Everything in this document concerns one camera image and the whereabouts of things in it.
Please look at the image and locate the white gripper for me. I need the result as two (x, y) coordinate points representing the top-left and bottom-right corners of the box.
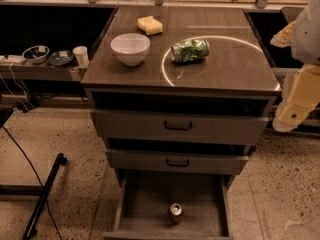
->
(270, 21), (320, 132)

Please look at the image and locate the orange soda can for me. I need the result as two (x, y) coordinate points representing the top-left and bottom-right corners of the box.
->
(168, 203), (184, 225)

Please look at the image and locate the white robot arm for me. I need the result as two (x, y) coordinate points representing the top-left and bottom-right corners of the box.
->
(270, 0), (320, 132)

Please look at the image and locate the green soda can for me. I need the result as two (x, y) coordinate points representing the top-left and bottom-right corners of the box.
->
(170, 39), (210, 63)

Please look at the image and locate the grey drawer cabinet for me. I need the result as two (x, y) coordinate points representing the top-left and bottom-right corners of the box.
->
(80, 5), (283, 240)

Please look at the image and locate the middle grey drawer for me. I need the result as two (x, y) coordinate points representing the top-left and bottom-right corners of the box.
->
(106, 149), (248, 175)

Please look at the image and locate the grey drawer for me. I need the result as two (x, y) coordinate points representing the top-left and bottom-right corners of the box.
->
(91, 110), (268, 145)
(106, 149), (248, 175)

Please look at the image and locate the top grey drawer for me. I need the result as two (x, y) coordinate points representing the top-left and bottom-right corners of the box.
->
(91, 110), (268, 145)

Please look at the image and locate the bottom open drawer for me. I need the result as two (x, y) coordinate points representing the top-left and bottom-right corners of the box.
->
(103, 170), (233, 240)

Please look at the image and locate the yellow sponge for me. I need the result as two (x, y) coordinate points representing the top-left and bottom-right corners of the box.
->
(137, 16), (163, 36)

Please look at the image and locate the white bowl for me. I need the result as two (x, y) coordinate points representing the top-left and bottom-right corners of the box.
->
(110, 33), (151, 66)

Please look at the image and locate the white paper cup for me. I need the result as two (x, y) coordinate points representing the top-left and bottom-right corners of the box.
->
(73, 46), (89, 67)

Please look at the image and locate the dark blue bowl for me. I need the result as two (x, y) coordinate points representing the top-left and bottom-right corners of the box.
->
(48, 50), (74, 66)

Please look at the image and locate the silver bowl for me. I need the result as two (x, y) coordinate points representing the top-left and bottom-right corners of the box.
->
(22, 45), (50, 64)

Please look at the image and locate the black stand leg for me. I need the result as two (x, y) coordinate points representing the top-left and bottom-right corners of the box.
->
(22, 153), (67, 240)

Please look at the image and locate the white power strip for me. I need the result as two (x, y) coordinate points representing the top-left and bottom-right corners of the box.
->
(0, 55), (25, 64)

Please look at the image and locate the black cable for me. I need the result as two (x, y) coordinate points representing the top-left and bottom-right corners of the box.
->
(1, 125), (64, 240)

